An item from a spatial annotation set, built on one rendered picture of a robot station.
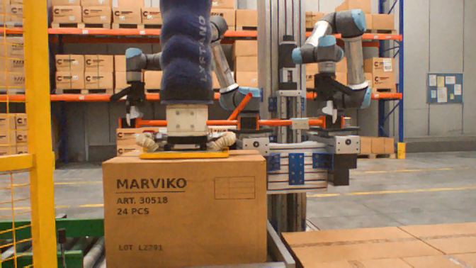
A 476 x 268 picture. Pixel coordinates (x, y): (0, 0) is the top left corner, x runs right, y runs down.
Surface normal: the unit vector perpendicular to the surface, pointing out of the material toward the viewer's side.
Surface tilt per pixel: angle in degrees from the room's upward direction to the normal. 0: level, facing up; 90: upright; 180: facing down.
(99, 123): 90
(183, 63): 77
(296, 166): 90
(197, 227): 90
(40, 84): 90
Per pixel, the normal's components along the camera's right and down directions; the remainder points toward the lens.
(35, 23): 0.85, 0.02
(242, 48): 0.11, 0.06
